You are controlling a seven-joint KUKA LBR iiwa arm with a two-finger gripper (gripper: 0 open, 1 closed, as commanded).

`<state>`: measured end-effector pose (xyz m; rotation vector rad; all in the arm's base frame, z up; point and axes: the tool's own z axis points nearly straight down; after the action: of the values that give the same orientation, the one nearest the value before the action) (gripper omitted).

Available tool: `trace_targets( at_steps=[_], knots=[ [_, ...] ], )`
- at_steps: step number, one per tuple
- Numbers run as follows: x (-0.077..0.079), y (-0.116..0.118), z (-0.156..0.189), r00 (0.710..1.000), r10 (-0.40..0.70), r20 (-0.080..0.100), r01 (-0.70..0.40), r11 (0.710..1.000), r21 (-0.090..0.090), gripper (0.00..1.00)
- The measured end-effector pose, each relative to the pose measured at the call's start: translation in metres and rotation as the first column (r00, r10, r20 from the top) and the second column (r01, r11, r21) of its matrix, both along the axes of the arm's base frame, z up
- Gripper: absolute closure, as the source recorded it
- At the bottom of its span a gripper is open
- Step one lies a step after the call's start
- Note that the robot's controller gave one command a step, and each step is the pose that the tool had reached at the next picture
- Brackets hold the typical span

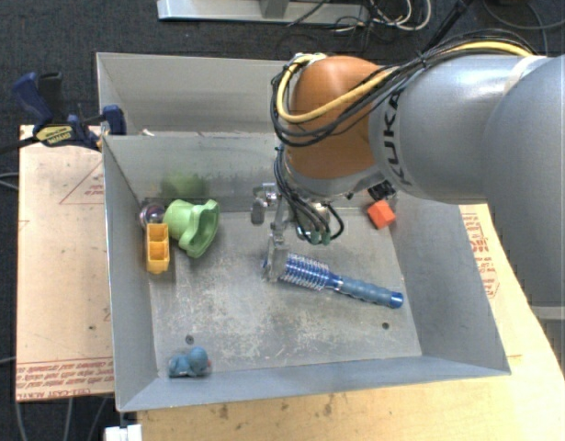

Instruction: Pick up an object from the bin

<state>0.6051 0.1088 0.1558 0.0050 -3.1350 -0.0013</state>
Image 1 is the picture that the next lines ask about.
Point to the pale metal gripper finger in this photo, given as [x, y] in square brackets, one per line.
[276, 260]
[259, 211]

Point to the grey metal bin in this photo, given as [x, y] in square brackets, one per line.
[263, 320]

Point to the green plastic cup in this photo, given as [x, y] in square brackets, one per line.
[192, 228]

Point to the orange cube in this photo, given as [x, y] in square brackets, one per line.
[381, 214]

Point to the blue hairbrush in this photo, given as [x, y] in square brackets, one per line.
[346, 285]

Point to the yellow hollow block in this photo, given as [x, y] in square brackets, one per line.
[157, 251]

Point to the blue toy animal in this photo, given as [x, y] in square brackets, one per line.
[190, 365]

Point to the brown cardboard board, red print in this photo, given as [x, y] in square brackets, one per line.
[61, 255]

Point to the black cylinder on white bracket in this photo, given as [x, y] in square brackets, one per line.
[380, 192]

